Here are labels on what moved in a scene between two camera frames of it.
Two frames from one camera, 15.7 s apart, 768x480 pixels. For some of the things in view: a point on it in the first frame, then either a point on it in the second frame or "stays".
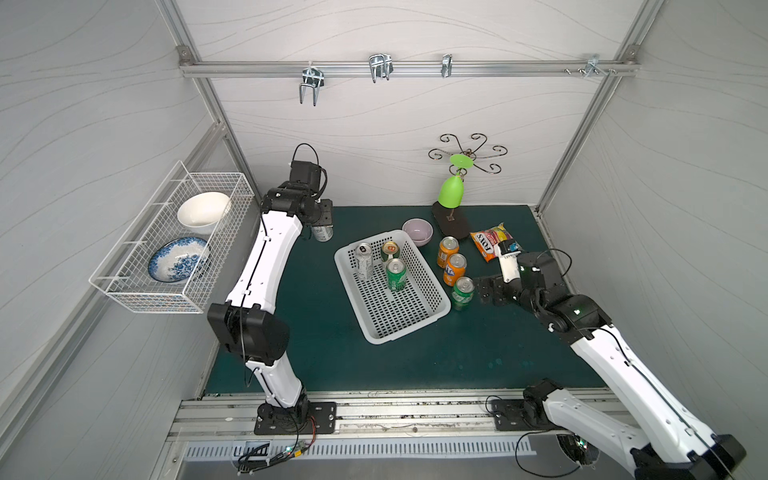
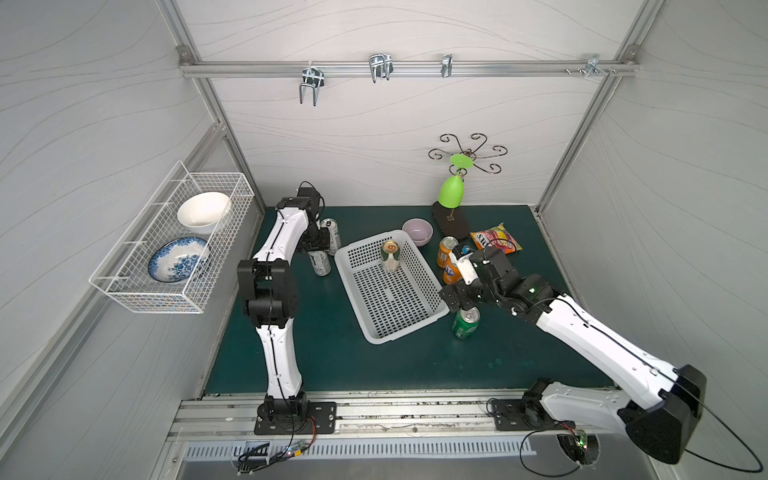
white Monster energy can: (364, 261) → (321, 262)
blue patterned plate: (174, 259) stays
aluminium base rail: (214, 417) stays
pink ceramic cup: (420, 230) stays
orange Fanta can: (448, 246) stays
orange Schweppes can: (455, 268) stays
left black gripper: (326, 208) → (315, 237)
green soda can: (396, 272) → (466, 322)
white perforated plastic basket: (383, 313) stays
